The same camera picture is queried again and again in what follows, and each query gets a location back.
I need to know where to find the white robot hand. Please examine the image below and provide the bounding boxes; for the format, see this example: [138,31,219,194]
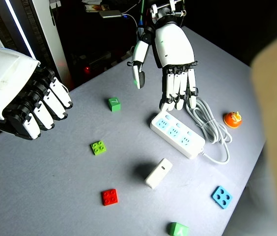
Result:
[0,45,74,141]
[127,21,199,112]

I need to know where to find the white power strip blue sockets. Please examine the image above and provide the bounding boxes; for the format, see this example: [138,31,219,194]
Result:
[149,110,206,160]

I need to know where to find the white charger block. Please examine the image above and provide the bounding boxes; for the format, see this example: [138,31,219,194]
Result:
[144,158,173,189]

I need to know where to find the white light strip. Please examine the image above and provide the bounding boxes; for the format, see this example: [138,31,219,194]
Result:
[4,0,35,59]

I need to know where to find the silver usb hub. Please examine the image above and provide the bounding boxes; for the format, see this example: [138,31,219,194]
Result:
[99,10,123,19]

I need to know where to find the green number seven cube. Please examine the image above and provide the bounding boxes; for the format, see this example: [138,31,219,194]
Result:
[108,97,121,113]

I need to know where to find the orange toy fruit half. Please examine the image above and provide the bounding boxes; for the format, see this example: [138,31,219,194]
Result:
[223,111,243,129]

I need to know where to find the blurred tan panel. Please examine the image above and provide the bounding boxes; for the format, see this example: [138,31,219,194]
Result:
[250,23,277,236]

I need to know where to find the grey table cloth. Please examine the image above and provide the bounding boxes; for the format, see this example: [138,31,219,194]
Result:
[0,26,268,236]

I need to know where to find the lime green studded brick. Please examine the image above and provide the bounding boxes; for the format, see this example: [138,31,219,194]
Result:
[90,140,107,156]

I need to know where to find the red studded brick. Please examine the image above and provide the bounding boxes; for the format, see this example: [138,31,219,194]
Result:
[101,188,119,206]

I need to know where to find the blue four-hole block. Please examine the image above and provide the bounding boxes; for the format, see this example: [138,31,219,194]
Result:
[211,185,233,209]

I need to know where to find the green letter block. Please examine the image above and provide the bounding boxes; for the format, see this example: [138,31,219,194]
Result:
[166,222,190,236]

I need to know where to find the white upright post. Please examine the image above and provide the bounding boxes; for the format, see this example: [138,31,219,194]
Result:
[31,0,75,90]

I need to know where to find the grey coiled power cable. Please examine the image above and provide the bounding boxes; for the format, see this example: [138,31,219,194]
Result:
[185,97,233,165]

